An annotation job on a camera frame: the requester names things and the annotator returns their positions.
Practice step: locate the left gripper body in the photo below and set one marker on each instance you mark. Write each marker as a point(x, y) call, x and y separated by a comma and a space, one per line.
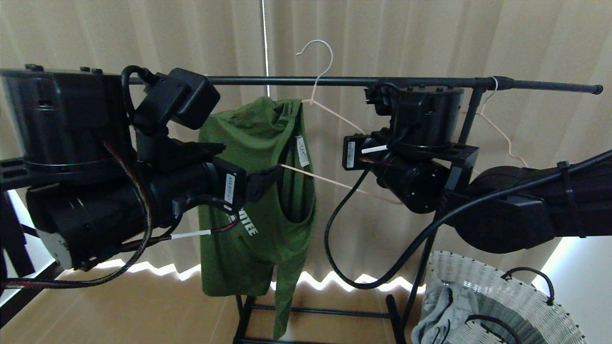
point(181, 191)

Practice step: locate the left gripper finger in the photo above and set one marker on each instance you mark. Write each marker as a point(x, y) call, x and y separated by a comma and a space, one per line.
point(260, 184)
point(208, 149)

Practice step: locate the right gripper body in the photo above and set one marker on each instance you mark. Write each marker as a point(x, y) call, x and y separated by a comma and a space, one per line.
point(406, 186)

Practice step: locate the green sleeveless shirt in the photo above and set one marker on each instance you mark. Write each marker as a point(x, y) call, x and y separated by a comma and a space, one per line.
point(239, 267)

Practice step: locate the pink clothes hanger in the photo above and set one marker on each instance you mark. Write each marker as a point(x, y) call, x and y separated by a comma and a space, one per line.
point(311, 100)
point(499, 129)

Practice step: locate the black clothes rack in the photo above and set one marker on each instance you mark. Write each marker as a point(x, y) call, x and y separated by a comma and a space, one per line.
point(406, 82)

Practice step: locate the white laundry basket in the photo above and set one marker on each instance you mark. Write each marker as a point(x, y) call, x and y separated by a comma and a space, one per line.
point(516, 296)

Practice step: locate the pale grey garment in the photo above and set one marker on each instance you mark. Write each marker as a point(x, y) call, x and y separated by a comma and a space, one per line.
point(444, 310)

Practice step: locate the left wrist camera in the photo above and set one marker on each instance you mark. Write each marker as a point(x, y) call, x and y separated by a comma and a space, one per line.
point(186, 98)

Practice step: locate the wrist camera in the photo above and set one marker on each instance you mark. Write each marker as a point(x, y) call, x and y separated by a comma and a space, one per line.
point(186, 98)
point(380, 93)

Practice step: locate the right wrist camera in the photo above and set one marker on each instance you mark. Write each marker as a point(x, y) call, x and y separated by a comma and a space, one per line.
point(380, 93)

